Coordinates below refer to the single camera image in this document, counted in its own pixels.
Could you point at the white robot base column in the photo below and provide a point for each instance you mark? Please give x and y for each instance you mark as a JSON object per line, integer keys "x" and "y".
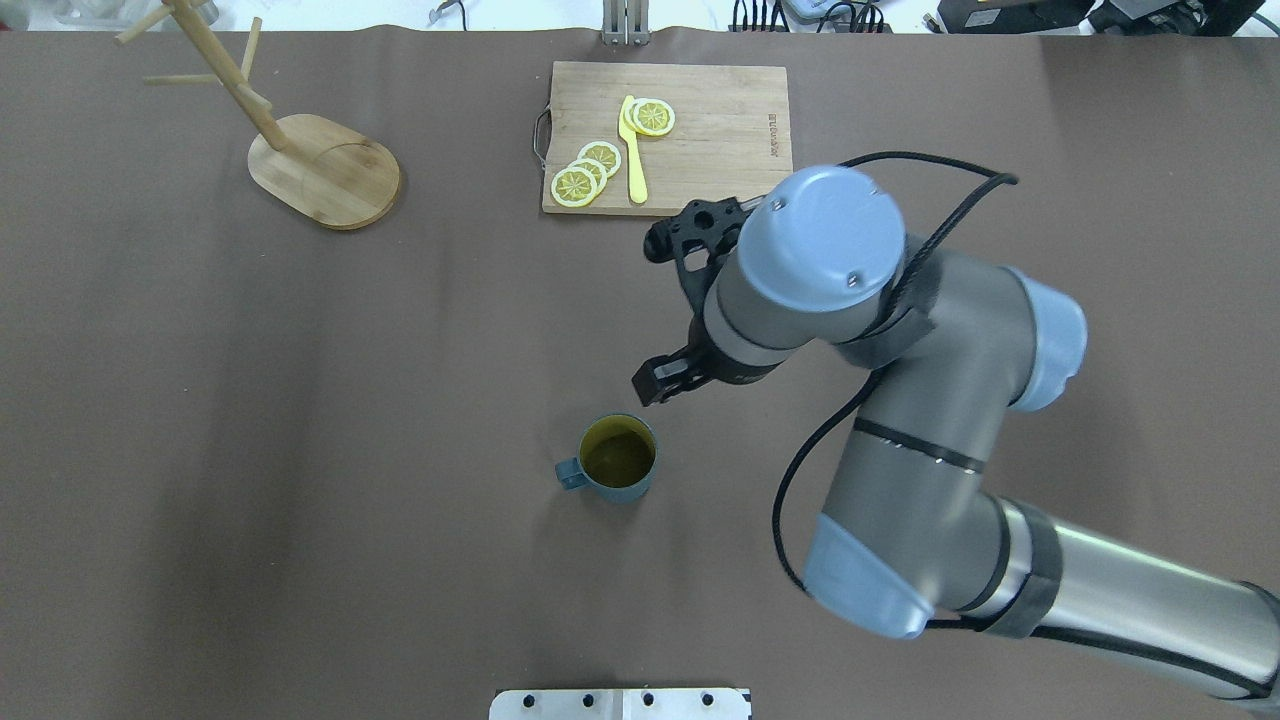
{"x": 623, "y": 703}

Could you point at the wooden cutting board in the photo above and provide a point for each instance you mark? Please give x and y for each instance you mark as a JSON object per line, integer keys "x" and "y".
{"x": 731, "y": 136}

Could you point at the blue mug yellow inside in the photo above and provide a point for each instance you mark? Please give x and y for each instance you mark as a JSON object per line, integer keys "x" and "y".
{"x": 616, "y": 458}

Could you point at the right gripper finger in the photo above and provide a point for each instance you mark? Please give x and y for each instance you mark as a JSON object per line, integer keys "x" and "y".
{"x": 660, "y": 378}

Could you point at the yellow plastic knife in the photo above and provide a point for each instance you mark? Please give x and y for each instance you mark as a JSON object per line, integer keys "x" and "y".
{"x": 636, "y": 180}

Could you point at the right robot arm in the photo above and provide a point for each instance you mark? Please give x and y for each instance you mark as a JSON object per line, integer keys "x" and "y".
{"x": 880, "y": 517}

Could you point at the lemon slice under knife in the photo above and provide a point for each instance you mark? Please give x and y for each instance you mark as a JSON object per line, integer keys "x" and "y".
{"x": 649, "y": 116}

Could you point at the lemon slice near handle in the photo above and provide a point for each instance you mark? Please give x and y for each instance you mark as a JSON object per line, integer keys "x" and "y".
{"x": 574, "y": 187}

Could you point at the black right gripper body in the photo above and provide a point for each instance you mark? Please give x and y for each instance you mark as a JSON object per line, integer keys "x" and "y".
{"x": 664, "y": 378}

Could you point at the wooden cup storage rack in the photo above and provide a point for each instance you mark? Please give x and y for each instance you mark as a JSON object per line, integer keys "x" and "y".
{"x": 327, "y": 172}

